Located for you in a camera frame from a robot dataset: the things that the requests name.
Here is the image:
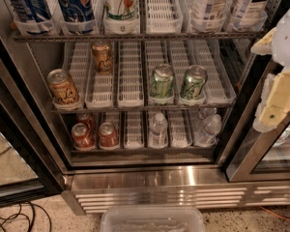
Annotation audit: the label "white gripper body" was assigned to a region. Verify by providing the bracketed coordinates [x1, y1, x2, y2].
[272, 9, 290, 68]

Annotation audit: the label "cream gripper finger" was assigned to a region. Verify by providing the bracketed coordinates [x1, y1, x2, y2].
[253, 68, 290, 132]
[250, 27, 276, 55]

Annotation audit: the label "blue pepsi can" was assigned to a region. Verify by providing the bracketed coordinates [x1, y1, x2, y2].
[10, 0, 53, 35]
[58, 0, 96, 35]

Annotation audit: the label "white black can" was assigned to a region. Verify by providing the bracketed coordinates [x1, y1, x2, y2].
[230, 0, 268, 27]

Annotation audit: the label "white blue can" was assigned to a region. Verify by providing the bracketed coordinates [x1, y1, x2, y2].
[191, 0, 226, 20]

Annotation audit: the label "right glass fridge door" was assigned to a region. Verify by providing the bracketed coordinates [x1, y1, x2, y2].
[225, 57, 290, 182]

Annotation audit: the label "glass fridge door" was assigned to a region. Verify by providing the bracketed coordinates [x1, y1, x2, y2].
[0, 56, 64, 208]
[225, 57, 290, 182]

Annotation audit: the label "right green can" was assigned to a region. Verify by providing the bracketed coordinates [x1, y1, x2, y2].
[180, 65, 208, 101]

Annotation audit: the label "left green can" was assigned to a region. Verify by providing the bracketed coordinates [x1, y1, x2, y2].
[150, 64, 174, 99]

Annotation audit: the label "green white 7up can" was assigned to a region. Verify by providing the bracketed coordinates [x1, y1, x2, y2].
[104, 0, 136, 21]

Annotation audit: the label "stainless steel fridge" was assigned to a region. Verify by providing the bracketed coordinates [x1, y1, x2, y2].
[0, 0, 290, 215]

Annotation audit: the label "rear orange lacroix can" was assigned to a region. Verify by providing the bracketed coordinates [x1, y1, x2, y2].
[91, 42, 113, 74]

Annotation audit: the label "orange lacroix can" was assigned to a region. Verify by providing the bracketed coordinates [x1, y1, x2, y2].
[46, 69, 79, 105]
[91, 42, 113, 74]

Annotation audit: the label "front right red can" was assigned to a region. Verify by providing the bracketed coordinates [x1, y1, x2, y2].
[98, 122, 119, 148]

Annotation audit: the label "red can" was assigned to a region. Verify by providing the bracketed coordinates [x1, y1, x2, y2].
[76, 113, 96, 130]
[72, 123, 95, 148]
[98, 122, 119, 148]

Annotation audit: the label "rear red can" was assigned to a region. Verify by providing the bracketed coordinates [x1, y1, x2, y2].
[76, 113, 96, 130]

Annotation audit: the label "front left red can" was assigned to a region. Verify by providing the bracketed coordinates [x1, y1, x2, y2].
[72, 123, 95, 148]

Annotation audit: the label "front orange lacroix can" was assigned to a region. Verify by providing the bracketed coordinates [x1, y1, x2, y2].
[46, 69, 79, 105]

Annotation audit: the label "left glass fridge door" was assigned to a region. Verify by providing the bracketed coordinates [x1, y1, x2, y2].
[0, 56, 64, 208]

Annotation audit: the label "right clear water bottle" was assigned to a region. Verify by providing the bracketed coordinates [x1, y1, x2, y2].
[195, 108, 222, 147]

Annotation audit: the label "clear water bottle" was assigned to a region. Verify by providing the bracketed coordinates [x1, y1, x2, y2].
[149, 112, 167, 149]
[195, 108, 222, 147]

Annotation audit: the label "left clear water bottle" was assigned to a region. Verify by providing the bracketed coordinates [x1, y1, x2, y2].
[149, 112, 167, 149]

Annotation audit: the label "clear plastic bin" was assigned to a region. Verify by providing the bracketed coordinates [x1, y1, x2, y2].
[100, 206, 206, 232]

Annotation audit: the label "orange cable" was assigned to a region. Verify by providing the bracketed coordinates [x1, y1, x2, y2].
[259, 206, 290, 224]

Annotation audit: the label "black cables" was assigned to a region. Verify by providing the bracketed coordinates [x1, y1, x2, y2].
[0, 201, 52, 232]

